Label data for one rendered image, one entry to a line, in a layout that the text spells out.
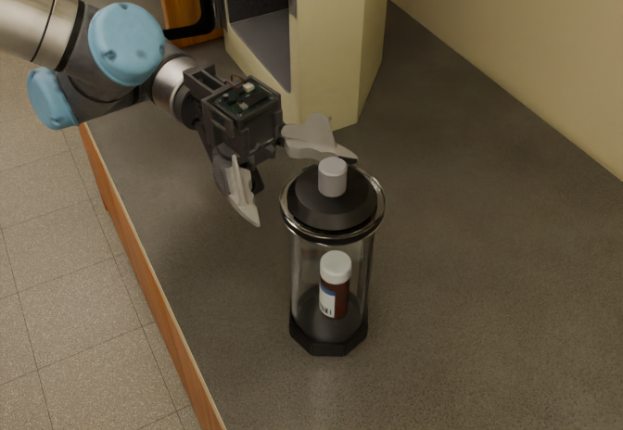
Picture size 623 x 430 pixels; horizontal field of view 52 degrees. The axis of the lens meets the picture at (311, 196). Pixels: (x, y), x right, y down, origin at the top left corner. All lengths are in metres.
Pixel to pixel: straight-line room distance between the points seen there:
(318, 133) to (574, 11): 0.54
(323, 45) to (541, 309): 0.48
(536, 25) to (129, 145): 0.71
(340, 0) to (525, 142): 0.39
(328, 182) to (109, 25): 0.26
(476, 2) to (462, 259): 0.56
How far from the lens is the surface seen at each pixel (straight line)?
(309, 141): 0.73
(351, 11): 0.98
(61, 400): 1.95
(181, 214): 0.96
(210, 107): 0.70
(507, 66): 1.26
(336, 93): 1.04
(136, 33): 0.66
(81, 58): 0.67
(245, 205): 0.67
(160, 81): 0.79
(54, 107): 0.78
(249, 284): 0.86
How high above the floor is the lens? 1.62
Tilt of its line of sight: 45 degrees down
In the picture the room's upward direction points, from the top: straight up
